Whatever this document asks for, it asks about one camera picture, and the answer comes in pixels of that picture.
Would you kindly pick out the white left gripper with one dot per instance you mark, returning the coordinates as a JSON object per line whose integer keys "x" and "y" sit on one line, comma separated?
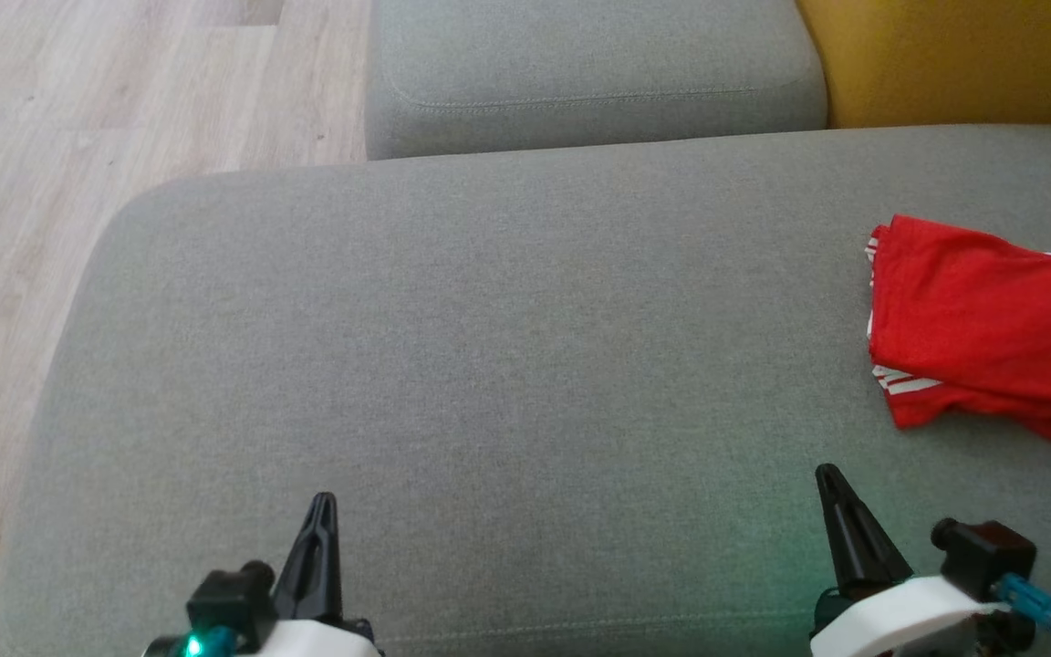
{"x": 316, "y": 641}

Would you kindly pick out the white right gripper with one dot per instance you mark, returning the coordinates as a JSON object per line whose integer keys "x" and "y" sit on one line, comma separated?
{"x": 900, "y": 620}

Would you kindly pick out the red shorts with white stripe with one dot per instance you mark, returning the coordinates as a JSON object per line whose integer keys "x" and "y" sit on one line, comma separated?
{"x": 991, "y": 418}

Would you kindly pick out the red jersey with white sleeves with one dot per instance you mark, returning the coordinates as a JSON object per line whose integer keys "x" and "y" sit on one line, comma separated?
{"x": 991, "y": 310}

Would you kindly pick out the large grey sofa seat cushion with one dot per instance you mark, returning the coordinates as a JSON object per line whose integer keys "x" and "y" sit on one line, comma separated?
{"x": 489, "y": 365}

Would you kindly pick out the yellow sofa backrest cushion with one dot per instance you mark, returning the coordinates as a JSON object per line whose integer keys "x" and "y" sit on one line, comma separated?
{"x": 945, "y": 55}

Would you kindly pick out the small grey sofa seat cushion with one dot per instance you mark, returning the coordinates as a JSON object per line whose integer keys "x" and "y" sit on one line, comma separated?
{"x": 580, "y": 55}

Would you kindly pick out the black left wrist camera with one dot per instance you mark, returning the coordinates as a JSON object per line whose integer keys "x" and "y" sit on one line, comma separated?
{"x": 229, "y": 593}

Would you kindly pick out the teal left camera connector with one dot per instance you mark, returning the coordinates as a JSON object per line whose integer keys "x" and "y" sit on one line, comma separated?
{"x": 197, "y": 646}

